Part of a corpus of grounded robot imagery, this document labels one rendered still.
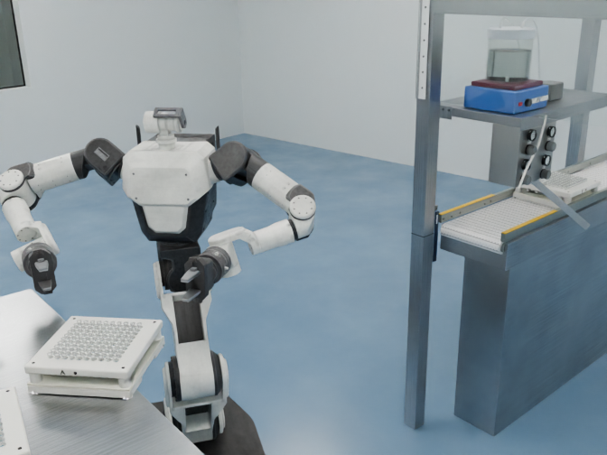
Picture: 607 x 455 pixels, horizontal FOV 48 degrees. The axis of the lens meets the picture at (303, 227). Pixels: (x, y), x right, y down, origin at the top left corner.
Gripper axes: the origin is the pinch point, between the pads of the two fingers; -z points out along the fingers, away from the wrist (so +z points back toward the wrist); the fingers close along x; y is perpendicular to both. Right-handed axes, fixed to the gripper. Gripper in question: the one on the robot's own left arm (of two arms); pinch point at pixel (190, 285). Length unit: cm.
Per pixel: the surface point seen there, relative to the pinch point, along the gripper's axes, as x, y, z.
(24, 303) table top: 15, 56, 5
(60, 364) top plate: 8.2, 17.7, -31.2
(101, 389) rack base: 13.0, 7.8, -31.2
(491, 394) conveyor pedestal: 79, -80, 99
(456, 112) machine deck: -32, -58, 92
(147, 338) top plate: 7.6, 4.2, -15.6
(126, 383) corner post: 11.1, 2.2, -29.9
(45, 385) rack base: 13.0, 20.9, -33.2
